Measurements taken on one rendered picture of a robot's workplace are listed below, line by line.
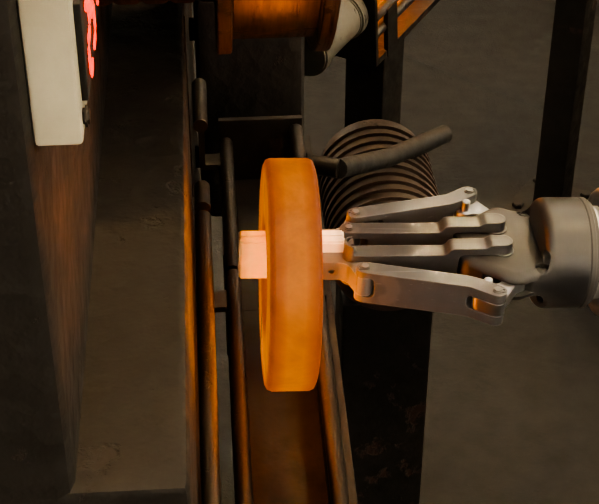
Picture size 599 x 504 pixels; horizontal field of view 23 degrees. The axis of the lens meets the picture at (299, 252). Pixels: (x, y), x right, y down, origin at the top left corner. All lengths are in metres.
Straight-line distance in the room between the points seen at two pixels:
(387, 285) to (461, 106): 1.82
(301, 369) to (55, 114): 0.38
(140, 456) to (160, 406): 0.04
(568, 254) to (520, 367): 1.18
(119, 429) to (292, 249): 0.21
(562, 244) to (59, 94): 0.46
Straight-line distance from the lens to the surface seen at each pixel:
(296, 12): 0.91
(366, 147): 1.60
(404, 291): 0.94
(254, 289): 1.18
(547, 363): 2.16
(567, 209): 0.98
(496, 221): 0.99
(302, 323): 0.91
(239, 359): 1.05
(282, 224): 0.91
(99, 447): 0.74
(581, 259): 0.97
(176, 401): 0.76
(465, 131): 2.67
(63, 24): 0.58
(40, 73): 0.59
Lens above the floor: 1.37
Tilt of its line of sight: 36 degrees down
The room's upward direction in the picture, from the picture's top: straight up
